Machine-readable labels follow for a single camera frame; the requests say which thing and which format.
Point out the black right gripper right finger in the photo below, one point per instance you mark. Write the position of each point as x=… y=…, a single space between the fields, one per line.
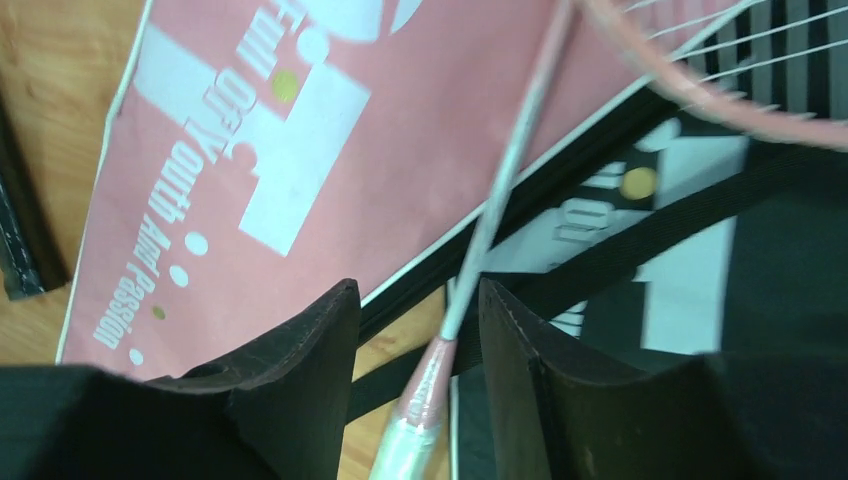
x=563 y=410

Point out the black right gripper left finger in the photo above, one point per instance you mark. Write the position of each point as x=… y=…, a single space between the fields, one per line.
x=274 y=408

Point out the pink racket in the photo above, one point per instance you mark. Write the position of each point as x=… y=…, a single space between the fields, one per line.
x=411 y=434
x=676 y=82

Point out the pink racket cover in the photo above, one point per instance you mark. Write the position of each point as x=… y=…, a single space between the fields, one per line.
x=259 y=151

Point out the black racket cover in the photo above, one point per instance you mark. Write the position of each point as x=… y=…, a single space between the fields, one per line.
x=682 y=236

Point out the black silver racket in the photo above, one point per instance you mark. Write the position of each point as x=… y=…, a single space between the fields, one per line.
x=31 y=263

